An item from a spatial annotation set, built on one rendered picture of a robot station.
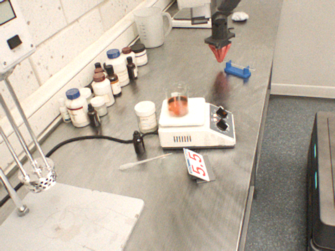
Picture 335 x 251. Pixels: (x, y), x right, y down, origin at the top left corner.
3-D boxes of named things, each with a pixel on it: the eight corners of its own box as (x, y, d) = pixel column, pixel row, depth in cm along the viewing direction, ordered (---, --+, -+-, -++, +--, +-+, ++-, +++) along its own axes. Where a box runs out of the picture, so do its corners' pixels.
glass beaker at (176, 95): (162, 117, 86) (158, 90, 81) (175, 105, 90) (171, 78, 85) (185, 124, 82) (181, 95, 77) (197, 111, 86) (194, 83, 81)
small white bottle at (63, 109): (62, 121, 105) (54, 100, 101) (69, 116, 107) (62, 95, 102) (67, 124, 104) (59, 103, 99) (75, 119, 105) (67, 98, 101)
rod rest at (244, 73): (251, 74, 115) (251, 65, 113) (245, 78, 113) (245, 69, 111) (229, 67, 121) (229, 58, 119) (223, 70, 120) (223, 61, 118)
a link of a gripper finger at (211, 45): (208, 62, 122) (207, 38, 116) (221, 55, 125) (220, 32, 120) (222, 67, 118) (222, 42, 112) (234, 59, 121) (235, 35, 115)
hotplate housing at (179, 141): (232, 120, 95) (232, 97, 90) (235, 149, 85) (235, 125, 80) (158, 122, 98) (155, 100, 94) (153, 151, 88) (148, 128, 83)
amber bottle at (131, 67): (129, 80, 123) (125, 59, 118) (128, 76, 125) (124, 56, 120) (138, 78, 123) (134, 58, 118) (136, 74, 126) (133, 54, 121)
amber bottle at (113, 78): (107, 95, 115) (99, 68, 109) (114, 89, 118) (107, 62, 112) (117, 97, 113) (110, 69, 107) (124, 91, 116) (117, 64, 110)
